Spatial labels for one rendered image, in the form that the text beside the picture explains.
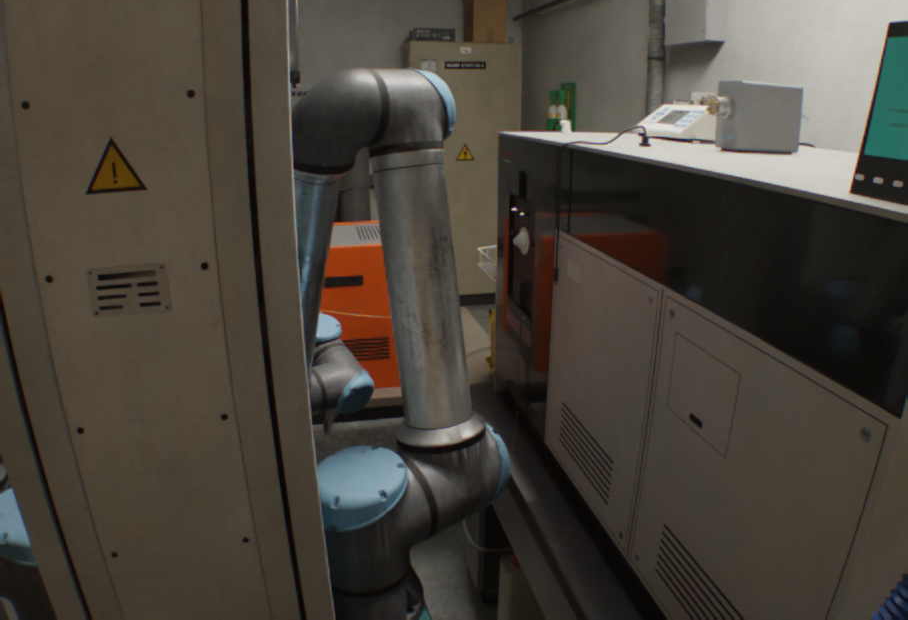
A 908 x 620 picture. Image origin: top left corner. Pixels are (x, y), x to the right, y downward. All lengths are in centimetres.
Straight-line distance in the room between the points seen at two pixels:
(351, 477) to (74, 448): 40
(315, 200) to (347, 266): 80
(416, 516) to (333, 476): 14
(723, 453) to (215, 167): 64
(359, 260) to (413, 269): 78
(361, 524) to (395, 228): 43
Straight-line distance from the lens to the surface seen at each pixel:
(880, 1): 213
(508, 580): 185
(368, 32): 476
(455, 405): 98
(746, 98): 115
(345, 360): 124
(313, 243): 95
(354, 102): 87
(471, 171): 450
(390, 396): 178
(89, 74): 63
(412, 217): 91
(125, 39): 62
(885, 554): 68
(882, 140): 65
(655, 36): 299
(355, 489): 91
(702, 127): 139
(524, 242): 139
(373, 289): 172
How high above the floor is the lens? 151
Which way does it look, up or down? 16 degrees down
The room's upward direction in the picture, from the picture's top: straight up
